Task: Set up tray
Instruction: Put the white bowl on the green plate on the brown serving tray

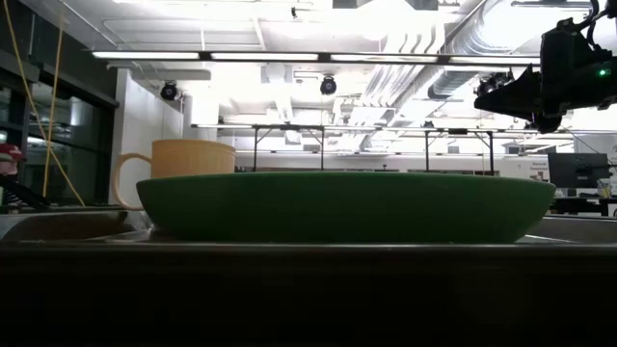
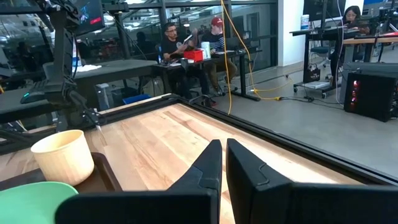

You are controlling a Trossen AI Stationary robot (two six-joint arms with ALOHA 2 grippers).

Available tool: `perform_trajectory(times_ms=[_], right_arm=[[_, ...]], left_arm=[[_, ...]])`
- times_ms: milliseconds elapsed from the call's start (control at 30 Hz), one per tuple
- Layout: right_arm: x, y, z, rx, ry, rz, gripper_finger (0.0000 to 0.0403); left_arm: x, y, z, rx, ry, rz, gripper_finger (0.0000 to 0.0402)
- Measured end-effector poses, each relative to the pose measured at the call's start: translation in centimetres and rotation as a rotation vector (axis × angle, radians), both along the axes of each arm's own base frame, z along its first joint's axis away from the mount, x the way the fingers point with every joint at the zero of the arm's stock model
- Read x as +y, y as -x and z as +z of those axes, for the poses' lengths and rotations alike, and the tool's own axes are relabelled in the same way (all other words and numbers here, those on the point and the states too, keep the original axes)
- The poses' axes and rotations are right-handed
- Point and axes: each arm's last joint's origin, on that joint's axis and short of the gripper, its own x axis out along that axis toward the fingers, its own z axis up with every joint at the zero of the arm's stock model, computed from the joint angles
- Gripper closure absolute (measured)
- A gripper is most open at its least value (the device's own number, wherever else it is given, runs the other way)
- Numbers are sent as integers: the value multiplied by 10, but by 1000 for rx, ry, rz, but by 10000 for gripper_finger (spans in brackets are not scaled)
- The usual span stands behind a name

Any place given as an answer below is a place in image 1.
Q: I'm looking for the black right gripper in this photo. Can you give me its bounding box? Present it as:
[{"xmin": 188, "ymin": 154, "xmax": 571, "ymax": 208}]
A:
[{"xmin": 474, "ymin": 66, "xmax": 599, "ymax": 135}]

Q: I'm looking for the green plate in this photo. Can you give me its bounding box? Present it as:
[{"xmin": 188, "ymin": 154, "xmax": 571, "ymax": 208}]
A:
[{"xmin": 136, "ymin": 172, "xmax": 557, "ymax": 245}]

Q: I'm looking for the beige plastic mug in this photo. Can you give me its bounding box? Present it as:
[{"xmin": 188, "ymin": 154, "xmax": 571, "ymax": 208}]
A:
[{"xmin": 111, "ymin": 138, "xmax": 237, "ymax": 212}]

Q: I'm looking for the silver metal tray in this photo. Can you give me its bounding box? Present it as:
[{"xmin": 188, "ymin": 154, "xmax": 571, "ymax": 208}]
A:
[{"xmin": 0, "ymin": 210, "xmax": 617, "ymax": 347}]

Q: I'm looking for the black computer monitor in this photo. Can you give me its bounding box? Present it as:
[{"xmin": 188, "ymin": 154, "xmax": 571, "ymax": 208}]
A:
[{"xmin": 548, "ymin": 152, "xmax": 612, "ymax": 190}]

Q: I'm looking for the black desk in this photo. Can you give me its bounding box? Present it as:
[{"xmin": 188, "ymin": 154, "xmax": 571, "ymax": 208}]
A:
[{"xmin": 553, "ymin": 195, "xmax": 617, "ymax": 217}]

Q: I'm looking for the dark glass partition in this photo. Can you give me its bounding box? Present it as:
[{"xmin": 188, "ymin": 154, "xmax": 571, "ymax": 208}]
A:
[{"xmin": 0, "ymin": 47, "xmax": 121, "ymax": 211}]

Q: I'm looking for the person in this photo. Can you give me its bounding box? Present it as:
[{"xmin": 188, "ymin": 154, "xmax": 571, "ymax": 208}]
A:
[{"xmin": 0, "ymin": 143, "xmax": 28, "ymax": 213}]

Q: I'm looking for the silver ventilation duct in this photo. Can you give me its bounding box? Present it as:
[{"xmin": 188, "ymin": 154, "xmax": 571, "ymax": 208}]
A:
[{"xmin": 426, "ymin": 0, "xmax": 542, "ymax": 101}]

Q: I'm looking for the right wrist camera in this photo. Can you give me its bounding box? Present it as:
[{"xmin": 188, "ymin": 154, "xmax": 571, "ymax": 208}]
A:
[{"xmin": 539, "ymin": 18, "xmax": 599, "ymax": 68}]

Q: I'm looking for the black metal workstation frame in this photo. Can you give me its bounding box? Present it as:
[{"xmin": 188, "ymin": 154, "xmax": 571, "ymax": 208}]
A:
[{"xmin": 191, "ymin": 123, "xmax": 617, "ymax": 174}]

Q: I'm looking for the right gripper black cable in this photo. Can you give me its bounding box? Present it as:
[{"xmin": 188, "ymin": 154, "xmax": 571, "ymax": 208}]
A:
[{"xmin": 580, "ymin": 0, "xmax": 617, "ymax": 47}]

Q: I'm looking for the yellow cable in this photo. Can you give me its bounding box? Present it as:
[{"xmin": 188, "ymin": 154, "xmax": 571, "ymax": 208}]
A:
[
  {"xmin": 41, "ymin": 16, "xmax": 67, "ymax": 200},
  {"xmin": 2, "ymin": 0, "xmax": 87, "ymax": 208}
]

